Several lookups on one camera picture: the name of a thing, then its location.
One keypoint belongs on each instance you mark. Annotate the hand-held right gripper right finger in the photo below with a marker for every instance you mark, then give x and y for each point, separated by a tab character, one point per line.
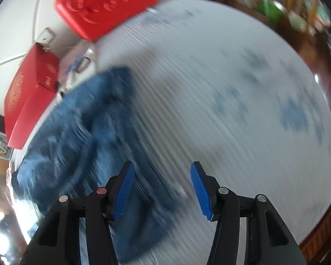
200	187

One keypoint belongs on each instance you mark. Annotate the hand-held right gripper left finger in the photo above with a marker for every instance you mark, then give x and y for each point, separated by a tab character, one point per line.
124	190

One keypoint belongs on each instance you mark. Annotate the blue denim pants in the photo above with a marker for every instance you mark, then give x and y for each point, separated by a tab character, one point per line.
71	143

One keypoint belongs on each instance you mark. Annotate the white blue floral bedspread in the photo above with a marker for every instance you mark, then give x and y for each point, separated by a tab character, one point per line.
209	102

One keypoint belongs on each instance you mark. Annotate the framed picture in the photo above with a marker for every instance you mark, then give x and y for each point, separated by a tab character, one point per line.
0	143

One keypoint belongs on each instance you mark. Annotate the red gift box gold emblem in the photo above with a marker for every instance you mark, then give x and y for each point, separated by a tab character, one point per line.
24	99

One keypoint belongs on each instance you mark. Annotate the wooden cabinet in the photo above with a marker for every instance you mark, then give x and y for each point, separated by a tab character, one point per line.
298	41

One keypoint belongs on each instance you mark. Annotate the red plastic stool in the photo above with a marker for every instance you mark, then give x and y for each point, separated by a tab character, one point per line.
99	5

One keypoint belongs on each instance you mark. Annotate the green plastic object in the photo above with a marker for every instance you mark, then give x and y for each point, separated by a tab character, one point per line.
271	11

